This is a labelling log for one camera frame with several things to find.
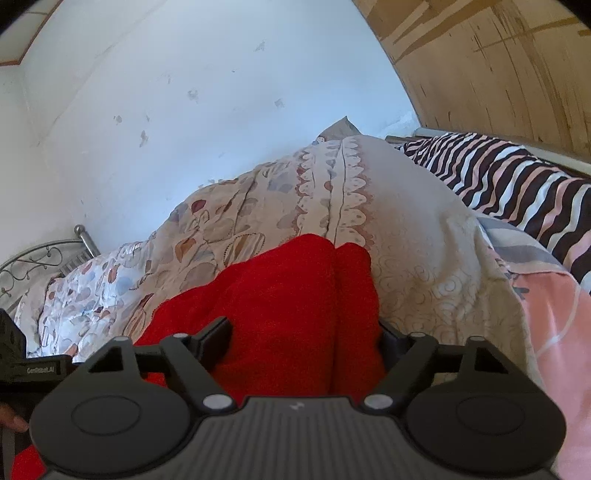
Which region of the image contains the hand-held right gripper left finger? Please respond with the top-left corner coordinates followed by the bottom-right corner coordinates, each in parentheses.
top-left (88, 316), bottom-right (234, 414)

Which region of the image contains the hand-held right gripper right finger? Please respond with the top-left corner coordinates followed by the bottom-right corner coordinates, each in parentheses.
top-left (362, 320), bottom-right (511, 411)

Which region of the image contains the red knitted sweater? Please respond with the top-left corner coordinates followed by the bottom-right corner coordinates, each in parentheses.
top-left (11, 234), bottom-right (389, 480)

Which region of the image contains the person's left hand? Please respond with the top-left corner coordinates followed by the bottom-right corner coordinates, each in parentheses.
top-left (0, 402), bottom-right (29, 433)

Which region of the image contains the metal bed headboard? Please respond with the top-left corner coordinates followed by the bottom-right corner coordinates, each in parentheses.
top-left (0, 224), bottom-right (101, 302)

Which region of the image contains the pink printed sheet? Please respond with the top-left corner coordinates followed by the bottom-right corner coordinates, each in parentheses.
top-left (475, 217), bottom-right (591, 480)

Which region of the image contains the striped bed cloth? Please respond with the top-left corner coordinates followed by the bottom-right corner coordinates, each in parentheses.
top-left (397, 132), bottom-right (591, 294)

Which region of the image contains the grey pillow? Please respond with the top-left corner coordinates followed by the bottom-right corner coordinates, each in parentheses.
top-left (318, 117), bottom-right (362, 139)

